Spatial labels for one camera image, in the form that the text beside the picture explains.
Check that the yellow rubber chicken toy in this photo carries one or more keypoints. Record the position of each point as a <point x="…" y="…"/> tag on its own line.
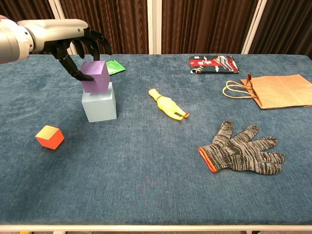
<point x="167" y="104"/>

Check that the green foil sachet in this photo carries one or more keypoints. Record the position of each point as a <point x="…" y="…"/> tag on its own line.
<point x="115" y="68"/>

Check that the purple cube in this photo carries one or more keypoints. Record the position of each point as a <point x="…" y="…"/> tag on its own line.
<point x="97" y="81"/>

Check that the light blue large cube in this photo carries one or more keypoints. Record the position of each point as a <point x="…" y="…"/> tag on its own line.
<point x="100" y="109"/>

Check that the white table frame rail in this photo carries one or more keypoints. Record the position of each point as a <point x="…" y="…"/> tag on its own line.
<point x="156" y="228"/>

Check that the orange small cube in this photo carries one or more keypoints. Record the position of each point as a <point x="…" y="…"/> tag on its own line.
<point x="50" y="139"/>

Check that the blue velvet table cover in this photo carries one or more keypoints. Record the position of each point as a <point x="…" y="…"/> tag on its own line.
<point x="151" y="170"/>

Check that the brown paper bag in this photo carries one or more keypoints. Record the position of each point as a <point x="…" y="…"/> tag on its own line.
<point x="280" y="92"/>

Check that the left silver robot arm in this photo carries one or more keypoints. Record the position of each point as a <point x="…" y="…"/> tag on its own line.
<point x="12" y="41"/>

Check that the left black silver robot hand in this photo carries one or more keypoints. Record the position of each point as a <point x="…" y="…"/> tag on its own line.
<point x="56" y="30"/>

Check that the grey knit work glove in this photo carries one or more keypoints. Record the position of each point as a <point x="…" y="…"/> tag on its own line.
<point x="239" y="153"/>

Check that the dark patterned fabric pouch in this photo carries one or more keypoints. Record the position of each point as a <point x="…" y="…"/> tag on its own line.
<point x="214" y="64"/>

